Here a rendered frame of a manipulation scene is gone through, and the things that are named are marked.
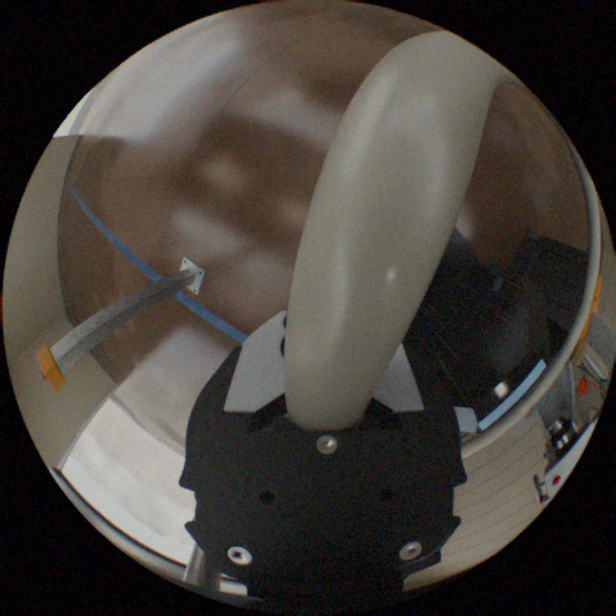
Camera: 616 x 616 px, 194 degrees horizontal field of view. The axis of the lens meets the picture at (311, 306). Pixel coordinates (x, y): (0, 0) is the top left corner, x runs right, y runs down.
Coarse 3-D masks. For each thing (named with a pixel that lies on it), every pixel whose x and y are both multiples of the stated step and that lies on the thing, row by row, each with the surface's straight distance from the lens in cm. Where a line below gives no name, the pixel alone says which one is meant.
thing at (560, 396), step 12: (552, 360) 48; (564, 372) 52; (552, 384) 54; (564, 384) 60; (552, 396) 59; (564, 396) 69; (540, 408) 58; (552, 408) 66; (564, 408) 78; (540, 420) 52; (552, 420) 75
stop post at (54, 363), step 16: (192, 272) 133; (144, 288) 111; (160, 288) 112; (176, 288) 122; (192, 288) 138; (112, 304) 102; (128, 304) 101; (144, 304) 106; (96, 320) 96; (112, 320) 96; (128, 320) 104; (64, 336) 95; (80, 336) 92; (96, 336) 95; (48, 352) 92; (64, 352) 91; (80, 352) 94; (48, 368) 88; (64, 368) 94
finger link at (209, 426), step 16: (240, 352) 9; (224, 368) 9; (208, 384) 9; (224, 384) 8; (208, 400) 8; (224, 400) 8; (192, 416) 8; (208, 416) 8; (224, 416) 7; (240, 416) 7; (256, 416) 7; (192, 432) 8; (208, 432) 7; (224, 432) 7; (240, 432) 7; (192, 448) 7; (208, 448) 7; (192, 464) 7; (192, 480) 7; (272, 496) 6
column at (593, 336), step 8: (592, 320) 162; (600, 320) 162; (592, 328) 162; (600, 328) 162; (608, 328) 162; (592, 336) 162; (600, 336) 162; (608, 336) 161; (592, 344) 162; (600, 344) 162; (608, 344) 162; (600, 352) 162; (608, 352) 162; (608, 360) 162; (608, 368) 162
